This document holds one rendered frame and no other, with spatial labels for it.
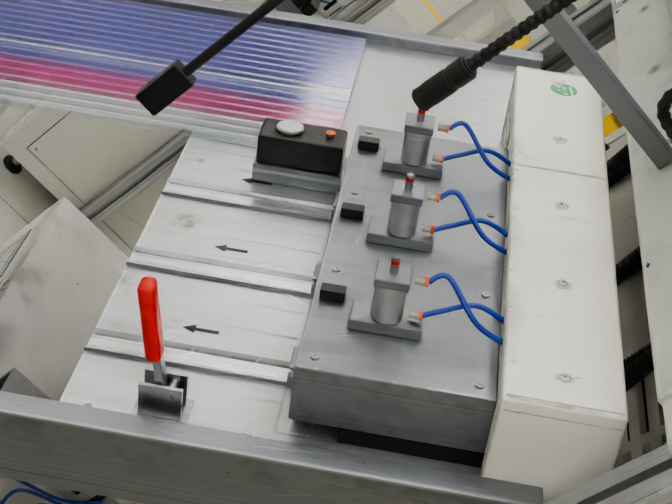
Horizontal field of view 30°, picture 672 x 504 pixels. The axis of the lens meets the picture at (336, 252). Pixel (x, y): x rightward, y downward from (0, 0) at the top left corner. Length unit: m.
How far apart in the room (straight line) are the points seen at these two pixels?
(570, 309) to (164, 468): 0.30
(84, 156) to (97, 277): 0.94
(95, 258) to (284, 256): 0.59
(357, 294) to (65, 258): 0.71
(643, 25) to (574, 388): 0.48
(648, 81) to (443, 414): 0.40
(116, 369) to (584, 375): 0.33
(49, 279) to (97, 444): 0.67
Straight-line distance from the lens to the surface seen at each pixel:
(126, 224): 2.55
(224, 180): 1.12
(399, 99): 1.29
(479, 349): 0.86
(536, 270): 0.92
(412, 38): 1.40
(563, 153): 1.08
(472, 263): 0.95
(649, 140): 0.96
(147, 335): 0.82
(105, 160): 2.48
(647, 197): 0.95
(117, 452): 0.85
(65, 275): 1.53
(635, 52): 1.17
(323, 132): 1.11
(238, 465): 0.83
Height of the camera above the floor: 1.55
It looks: 27 degrees down
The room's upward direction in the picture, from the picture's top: 57 degrees clockwise
